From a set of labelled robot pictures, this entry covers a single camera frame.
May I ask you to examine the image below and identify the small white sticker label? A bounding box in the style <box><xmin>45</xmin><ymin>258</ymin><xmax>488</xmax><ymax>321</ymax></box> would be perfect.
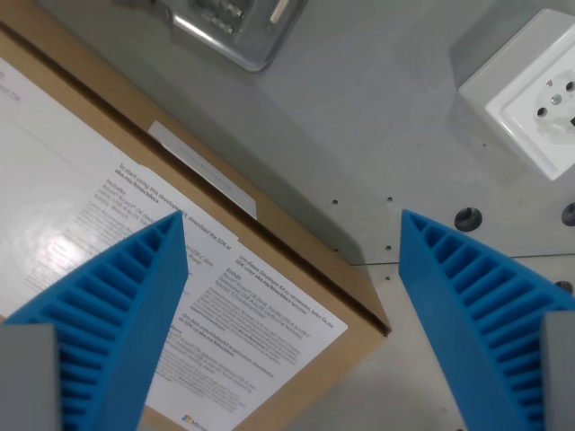
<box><xmin>147</xmin><ymin>119</ymin><xmax>259</xmax><ymax>221</ymax></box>

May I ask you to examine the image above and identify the large white printed label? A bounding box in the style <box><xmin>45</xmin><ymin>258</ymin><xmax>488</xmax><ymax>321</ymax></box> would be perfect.
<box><xmin>0</xmin><ymin>56</ymin><xmax>349</xmax><ymax>431</ymax></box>

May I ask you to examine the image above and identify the brown cardboard box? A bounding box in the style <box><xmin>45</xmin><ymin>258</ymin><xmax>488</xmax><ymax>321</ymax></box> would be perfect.
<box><xmin>0</xmin><ymin>0</ymin><xmax>393</xmax><ymax>431</ymax></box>

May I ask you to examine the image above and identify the white wall socket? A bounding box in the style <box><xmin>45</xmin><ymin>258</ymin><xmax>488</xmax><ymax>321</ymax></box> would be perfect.
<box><xmin>457</xmin><ymin>8</ymin><xmax>575</xmax><ymax>182</ymax></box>

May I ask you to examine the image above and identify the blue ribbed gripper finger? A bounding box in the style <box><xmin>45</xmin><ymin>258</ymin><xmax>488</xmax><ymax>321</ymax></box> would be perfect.
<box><xmin>0</xmin><ymin>209</ymin><xmax>190</xmax><ymax>431</ymax></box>
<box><xmin>398</xmin><ymin>208</ymin><xmax>575</xmax><ymax>431</ymax></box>

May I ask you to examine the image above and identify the clear plastic parts container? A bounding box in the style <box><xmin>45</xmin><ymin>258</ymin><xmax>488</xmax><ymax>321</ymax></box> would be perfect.
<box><xmin>111</xmin><ymin>0</ymin><xmax>309</xmax><ymax>74</ymax></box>

